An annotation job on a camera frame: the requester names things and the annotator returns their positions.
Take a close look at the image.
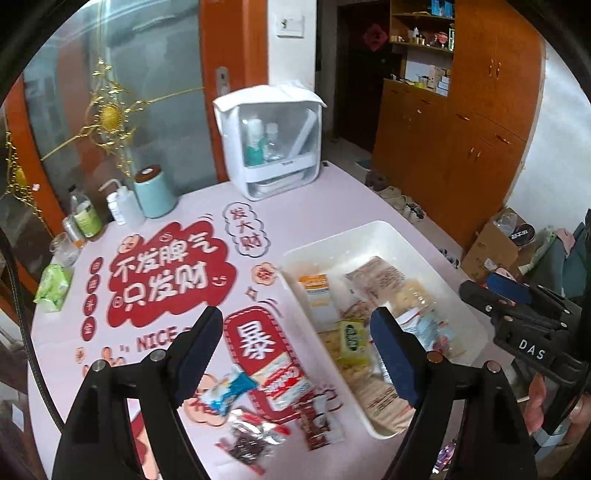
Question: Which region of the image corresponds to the white red chip bag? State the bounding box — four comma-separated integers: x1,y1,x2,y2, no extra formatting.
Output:
345,256,406,306

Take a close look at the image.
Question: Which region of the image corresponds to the wooden cabinet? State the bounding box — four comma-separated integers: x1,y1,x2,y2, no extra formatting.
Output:
372,1,544,249

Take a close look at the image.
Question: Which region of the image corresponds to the small white pill bottle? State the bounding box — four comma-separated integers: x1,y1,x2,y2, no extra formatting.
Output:
106,192,125,225

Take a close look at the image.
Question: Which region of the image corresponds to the white countertop organizer box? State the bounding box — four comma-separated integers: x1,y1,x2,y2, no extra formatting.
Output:
213,84,325,201

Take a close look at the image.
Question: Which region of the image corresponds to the beige cracker pack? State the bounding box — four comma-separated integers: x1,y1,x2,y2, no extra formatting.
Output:
353,376,415,435

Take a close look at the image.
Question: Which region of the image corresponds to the cardboard box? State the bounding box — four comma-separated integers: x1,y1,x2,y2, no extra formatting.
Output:
461,207,542,283

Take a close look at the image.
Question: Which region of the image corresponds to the small metal tin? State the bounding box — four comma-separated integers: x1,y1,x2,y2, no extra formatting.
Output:
62,215,86,249

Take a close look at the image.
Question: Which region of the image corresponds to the green tissue pack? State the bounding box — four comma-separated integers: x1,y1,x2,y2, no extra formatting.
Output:
34,263,73,313

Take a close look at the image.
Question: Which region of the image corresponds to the dark dried fruit pack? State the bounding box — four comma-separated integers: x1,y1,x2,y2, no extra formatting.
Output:
215,408,290,476

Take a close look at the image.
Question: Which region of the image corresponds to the red white cookies pack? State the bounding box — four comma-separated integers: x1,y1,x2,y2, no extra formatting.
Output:
253,352,314,411

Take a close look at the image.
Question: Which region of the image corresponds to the small green snack pack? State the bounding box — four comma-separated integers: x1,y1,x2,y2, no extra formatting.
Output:
339,320,370,365

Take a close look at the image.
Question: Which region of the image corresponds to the white plastic storage bin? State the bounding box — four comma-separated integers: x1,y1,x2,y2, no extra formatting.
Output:
280,221,487,440

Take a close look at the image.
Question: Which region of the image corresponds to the light blue canister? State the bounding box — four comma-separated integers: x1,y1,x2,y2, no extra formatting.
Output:
133,164,178,219

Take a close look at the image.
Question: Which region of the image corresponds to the person's right hand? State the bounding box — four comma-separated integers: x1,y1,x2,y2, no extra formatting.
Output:
523,372,591,437

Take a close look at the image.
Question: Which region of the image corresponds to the white squeeze bottle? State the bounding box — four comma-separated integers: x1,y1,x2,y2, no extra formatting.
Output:
99,179,145,229

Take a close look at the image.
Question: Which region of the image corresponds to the blue white snack pack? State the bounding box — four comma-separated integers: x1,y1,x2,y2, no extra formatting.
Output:
200,365,259,417

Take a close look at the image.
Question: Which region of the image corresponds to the pink printed tablecloth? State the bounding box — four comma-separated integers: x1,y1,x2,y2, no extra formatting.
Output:
32,165,498,479

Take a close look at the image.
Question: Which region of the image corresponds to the clear drinking glass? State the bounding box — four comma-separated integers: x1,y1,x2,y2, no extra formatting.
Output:
49,232,80,268

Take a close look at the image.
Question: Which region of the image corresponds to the green label glass bottle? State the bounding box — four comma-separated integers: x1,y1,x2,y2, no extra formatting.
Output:
68,185,103,240

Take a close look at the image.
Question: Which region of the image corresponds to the yellow cookie tray pack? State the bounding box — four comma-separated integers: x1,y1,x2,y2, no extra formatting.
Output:
298,274,341,333

